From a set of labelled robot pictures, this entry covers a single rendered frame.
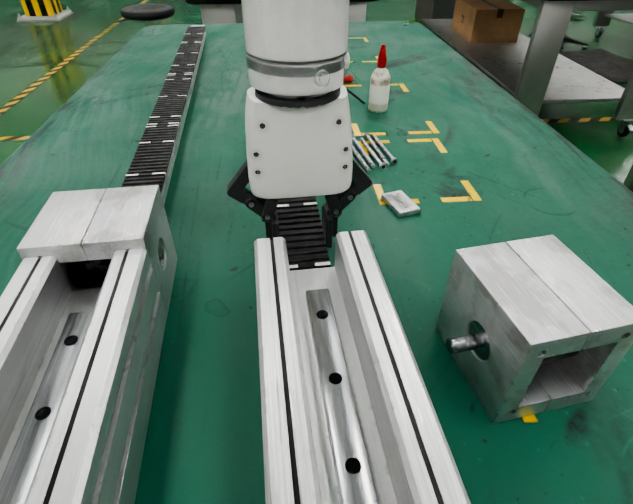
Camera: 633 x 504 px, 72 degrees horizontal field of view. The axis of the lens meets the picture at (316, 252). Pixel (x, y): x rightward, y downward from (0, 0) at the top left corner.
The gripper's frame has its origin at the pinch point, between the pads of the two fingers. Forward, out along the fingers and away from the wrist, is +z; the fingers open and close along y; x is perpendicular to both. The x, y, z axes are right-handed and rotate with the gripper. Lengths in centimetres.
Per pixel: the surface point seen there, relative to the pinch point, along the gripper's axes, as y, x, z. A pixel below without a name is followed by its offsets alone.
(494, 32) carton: -189, -316, 52
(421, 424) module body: -3.9, 26.6, -5.3
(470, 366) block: -11.7, 18.8, 1.4
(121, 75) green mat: 34, -71, 3
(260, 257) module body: 4.5, 10.7, -5.3
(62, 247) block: 20.4, 8.1, -6.0
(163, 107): 19.9, -39.6, -0.1
